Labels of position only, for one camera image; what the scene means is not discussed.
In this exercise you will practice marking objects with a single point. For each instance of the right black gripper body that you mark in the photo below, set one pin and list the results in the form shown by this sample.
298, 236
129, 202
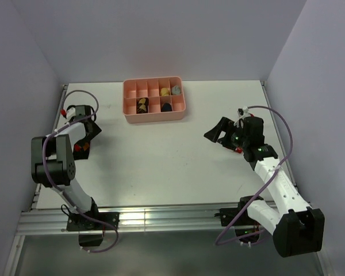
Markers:
238, 140

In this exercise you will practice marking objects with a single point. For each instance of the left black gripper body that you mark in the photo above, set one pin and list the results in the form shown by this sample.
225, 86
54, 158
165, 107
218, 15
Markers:
95, 131

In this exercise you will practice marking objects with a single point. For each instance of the brown yellow argyle sock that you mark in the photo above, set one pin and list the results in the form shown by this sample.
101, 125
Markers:
142, 106

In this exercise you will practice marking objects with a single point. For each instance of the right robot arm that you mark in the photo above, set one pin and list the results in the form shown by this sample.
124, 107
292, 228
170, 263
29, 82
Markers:
295, 226

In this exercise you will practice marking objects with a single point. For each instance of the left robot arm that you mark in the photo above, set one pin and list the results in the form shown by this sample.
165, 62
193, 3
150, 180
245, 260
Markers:
53, 163

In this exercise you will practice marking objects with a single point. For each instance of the red christmas sock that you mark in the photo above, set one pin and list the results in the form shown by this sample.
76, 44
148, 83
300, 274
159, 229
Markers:
238, 150

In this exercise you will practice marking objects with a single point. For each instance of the red orange argyle sock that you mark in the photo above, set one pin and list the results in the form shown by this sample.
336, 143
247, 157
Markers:
81, 151

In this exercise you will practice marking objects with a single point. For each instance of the dark navy rolled sock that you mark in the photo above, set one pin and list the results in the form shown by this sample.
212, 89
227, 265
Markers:
166, 107

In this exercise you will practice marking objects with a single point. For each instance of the grey rolled sock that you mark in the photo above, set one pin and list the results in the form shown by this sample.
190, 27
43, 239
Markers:
176, 90

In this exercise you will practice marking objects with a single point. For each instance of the yellow rolled sock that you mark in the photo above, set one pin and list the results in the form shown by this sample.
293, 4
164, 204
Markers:
164, 92

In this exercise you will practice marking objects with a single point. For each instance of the pink divided organizer box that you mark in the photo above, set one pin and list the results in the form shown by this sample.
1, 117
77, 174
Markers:
134, 89

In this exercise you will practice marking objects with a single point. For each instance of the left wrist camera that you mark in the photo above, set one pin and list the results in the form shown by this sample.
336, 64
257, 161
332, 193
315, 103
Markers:
69, 113

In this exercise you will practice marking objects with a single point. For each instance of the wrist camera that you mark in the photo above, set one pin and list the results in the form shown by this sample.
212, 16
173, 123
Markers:
69, 113
243, 113

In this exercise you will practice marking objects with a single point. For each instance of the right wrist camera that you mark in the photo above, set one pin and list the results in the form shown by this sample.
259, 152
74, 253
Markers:
243, 113

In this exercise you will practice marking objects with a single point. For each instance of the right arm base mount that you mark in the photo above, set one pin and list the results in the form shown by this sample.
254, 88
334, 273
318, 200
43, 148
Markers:
238, 228

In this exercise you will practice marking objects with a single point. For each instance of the aluminium front rail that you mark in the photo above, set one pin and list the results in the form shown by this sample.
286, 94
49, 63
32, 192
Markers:
134, 219

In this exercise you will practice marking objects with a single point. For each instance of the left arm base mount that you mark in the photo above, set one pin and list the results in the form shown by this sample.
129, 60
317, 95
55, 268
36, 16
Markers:
91, 234

